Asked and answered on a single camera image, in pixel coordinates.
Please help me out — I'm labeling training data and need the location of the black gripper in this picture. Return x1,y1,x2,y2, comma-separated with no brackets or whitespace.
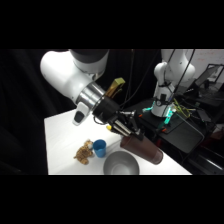
92,95,146,142

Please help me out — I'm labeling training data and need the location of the brown plastic cup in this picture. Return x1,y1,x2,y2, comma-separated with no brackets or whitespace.
119,134,165,166

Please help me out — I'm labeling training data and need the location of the blue plastic cup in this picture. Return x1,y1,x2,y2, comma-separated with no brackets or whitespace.
92,139,108,159

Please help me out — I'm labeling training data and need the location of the grey metal bowl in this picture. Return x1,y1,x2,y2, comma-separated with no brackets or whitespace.
102,150,141,176

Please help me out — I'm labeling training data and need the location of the black box with lights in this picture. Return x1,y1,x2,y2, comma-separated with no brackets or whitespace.
142,99,177,132

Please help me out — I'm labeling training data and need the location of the tiger plush toy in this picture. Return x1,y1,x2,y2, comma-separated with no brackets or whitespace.
73,138,95,166

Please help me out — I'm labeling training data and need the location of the black robot stand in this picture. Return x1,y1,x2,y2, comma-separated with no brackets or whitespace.
127,98,206,155

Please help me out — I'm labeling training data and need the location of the dark laptop screen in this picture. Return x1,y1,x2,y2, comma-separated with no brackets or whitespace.
194,64,224,89

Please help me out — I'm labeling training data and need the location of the gold wrist camera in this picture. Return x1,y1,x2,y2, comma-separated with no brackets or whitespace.
105,77,127,100

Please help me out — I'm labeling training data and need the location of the black hanging cable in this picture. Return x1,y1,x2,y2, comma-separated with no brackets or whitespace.
119,49,161,110

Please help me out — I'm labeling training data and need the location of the yellow-green cable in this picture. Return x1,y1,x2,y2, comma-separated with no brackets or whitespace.
172,98,192,120

